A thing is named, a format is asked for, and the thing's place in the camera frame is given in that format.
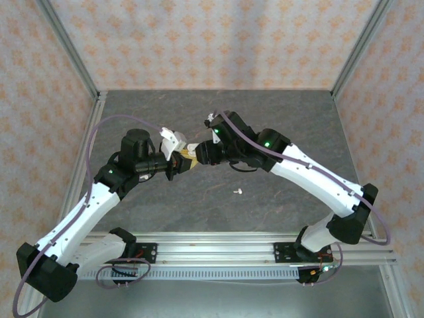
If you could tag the small green LED board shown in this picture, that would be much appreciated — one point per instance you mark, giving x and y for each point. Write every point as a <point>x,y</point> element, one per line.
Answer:
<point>326,267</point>

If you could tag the grey metal panel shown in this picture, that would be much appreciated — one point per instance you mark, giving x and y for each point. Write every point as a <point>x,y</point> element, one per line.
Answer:
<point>215,299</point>

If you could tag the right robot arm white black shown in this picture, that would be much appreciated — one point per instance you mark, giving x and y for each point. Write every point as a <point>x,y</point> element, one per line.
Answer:
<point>318,185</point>

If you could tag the white earbud charging case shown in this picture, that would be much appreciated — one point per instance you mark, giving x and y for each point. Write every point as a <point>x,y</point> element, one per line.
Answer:
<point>192,146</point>

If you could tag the aluminium side rail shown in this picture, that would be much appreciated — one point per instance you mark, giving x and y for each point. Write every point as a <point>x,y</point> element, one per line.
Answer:
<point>98,109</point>

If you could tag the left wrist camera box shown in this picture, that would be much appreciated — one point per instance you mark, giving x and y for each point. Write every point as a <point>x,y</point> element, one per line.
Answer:
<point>177,144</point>

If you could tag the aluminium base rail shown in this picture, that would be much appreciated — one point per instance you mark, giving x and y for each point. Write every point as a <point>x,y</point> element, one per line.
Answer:
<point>215,248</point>

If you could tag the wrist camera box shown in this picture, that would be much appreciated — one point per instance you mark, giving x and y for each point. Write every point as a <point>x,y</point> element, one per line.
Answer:
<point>177,144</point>
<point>209,117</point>

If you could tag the aluminium frame post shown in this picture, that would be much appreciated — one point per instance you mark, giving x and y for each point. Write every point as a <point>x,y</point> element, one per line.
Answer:
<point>70,49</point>
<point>359,49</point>

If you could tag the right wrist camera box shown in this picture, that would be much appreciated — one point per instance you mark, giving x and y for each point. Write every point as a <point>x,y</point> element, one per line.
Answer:
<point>209,117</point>

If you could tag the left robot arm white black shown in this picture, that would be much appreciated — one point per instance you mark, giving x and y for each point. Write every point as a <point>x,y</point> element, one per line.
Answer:
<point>83,215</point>

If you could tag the aluminium lower frame rail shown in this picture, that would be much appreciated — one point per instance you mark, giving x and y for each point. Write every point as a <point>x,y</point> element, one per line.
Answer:
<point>394,291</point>

